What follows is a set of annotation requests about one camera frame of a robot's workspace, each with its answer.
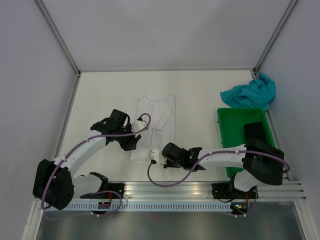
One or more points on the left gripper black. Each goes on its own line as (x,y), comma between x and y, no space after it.
(131,145)

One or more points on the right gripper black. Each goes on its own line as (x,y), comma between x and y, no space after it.
(169,164)

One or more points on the white t shirt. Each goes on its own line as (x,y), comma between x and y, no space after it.
(161,130)

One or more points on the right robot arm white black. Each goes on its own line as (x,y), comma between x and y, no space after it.
(261,163)

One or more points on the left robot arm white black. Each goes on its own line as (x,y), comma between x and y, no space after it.
(56,184)

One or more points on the green plastic bin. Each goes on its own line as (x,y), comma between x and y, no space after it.
(232,123)

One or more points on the black rolled t shirt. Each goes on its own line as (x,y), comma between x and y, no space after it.
(256,131)

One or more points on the teal t shirt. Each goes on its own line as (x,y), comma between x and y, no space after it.
(258,93)

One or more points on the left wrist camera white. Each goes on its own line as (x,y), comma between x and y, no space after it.
(140,126)

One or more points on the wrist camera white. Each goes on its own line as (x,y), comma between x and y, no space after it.
(155,155)
(140,126)

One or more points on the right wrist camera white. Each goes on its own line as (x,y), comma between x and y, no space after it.
(155,155)

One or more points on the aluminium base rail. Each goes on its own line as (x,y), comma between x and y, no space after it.
(289,191)

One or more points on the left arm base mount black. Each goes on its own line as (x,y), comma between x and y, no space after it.
(119,188)

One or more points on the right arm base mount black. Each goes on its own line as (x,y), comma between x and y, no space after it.
(226,193)

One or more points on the white slotted cable duct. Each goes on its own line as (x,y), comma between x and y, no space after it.
(148,206)

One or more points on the left aluminium frame post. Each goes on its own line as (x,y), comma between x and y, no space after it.
(57,35)

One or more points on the aluminium frame post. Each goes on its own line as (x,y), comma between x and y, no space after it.
(292,4)
(57,35)

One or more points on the right aluminium frame post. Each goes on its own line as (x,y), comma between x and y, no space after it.
(292,4)

